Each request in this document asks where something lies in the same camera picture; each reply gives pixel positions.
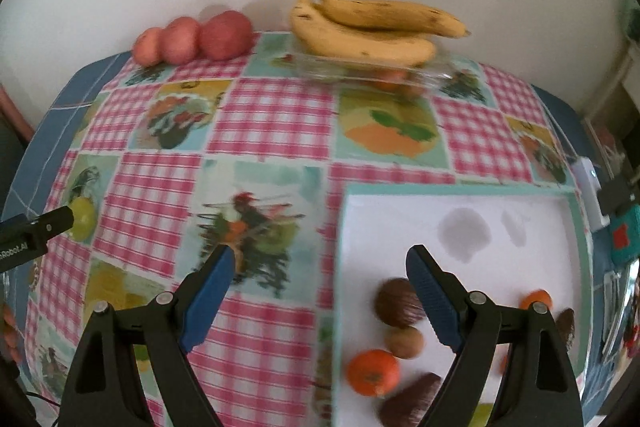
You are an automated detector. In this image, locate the small red apple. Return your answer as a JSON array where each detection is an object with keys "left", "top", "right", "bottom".
[{"left": 131, "top": 28, "right": 163, "bottom": 66}]

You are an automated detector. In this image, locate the clear plastic container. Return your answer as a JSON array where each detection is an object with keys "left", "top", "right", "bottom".
[{"left": 292, "top": 49, "right": 458, "bottom": 95}]

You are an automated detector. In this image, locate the round light brown fruit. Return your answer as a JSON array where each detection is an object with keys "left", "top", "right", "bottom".
[{"left": 384, "top": 326, "right": 426, "bottom": 360}]

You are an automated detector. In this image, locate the orange fruit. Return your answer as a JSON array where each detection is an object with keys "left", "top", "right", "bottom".
[
  {"left": 377, "top": 69, "right": 408, "bottom": 90},
  {"left": 346, "top": 349, "right": 401, "bottom": 397},
  {"left": 520, "top": 289, "right": 552, "bottom": 312}
]

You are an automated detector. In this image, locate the pink checked printed tablecloth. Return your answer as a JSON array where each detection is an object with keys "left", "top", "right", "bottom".
[{"left": 10, "top": 29, "right": 581, "bottom": 427}]

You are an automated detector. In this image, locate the large red apple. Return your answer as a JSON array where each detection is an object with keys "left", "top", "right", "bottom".
[{"left": 199, "top": 10, "right": 254, "bottom": 61}]

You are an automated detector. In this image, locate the white furniture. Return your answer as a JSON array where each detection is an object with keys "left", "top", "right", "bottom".
[{"left": 582, "top": 42, "right": 640, "bottom": 188}]

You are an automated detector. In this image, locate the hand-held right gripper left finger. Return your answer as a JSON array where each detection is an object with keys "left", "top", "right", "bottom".
[{"left": 60, "top": 244, "right": 236, "bottom": 427}]

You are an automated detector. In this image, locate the white tray with teal rim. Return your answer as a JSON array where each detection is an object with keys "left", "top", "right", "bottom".
[{"left": 330, "top": 184, "right": 593, "bottom": 427}]

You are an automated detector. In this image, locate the black power adapter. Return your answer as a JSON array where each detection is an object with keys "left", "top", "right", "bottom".
[{"left": 599, "top": 174, "right": 638, "bottom": 214}]

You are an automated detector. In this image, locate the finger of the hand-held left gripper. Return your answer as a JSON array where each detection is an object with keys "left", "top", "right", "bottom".
[{"left": 27, "top": 205, "right": 76, "bottom": 242}]

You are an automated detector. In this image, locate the teal device with red patch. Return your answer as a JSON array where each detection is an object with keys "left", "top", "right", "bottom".
[{"left": 607, "top": 204, "right": 640, "bottom": 264}]

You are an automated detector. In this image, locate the medium red apple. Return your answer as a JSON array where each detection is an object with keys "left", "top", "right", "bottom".
[{"left": 160, "top": 17, "right": 203, "bottom": 65}]

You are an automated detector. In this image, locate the clear plastic packaging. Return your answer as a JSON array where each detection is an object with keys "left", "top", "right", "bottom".
[{"left": 600, "top": 257, "right": 640, "bottom": 365}]

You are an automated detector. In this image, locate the dark brown avocado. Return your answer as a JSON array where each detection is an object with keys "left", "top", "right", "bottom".
[
  {"left": 555, "top": 308, "right": 577, "bottom": 350},
  {"left": 378, "top": 372, "right": 443, "bottom": 427},
  {"left": 375, "top": 278, "right": 426, "bottom": 327}
]

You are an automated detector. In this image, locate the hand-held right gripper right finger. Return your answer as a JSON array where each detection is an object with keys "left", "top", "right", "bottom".
[{"left": 405, "top": 244, "right": 586, "bottom": 427}]

